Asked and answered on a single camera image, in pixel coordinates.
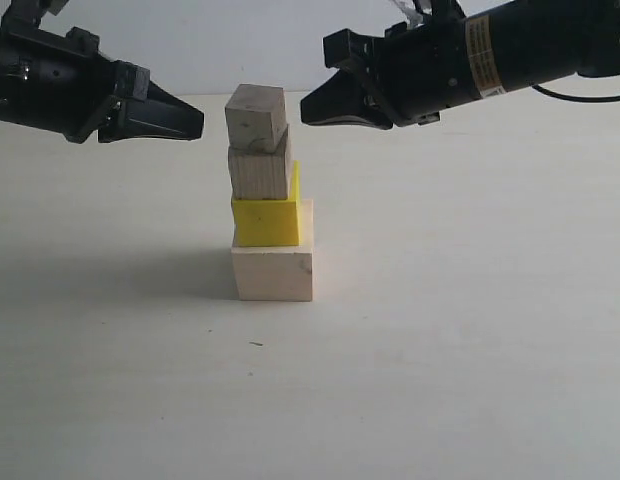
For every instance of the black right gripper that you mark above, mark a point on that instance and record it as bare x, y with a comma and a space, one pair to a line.
406, 77

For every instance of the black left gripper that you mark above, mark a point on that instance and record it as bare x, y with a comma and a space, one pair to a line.
64, 84

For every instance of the small natural wooden cube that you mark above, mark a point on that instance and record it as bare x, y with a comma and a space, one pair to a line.
256, 118

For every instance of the medium natural wooden cube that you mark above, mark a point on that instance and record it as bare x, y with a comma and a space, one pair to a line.
260, 175

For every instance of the yellow cube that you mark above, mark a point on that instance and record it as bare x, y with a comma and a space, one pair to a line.
270, 223

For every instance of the large pale wooden cube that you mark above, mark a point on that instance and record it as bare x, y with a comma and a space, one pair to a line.
277, 273

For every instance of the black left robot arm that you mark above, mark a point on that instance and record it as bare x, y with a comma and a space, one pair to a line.
64, 84

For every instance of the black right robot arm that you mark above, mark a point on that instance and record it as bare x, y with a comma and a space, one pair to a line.
524, 44

